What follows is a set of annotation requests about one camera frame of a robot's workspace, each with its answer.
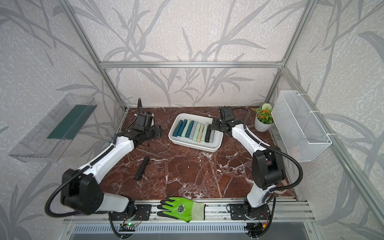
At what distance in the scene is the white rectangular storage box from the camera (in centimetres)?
94

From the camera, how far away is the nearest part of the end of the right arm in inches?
26.2

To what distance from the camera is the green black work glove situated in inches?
28.6
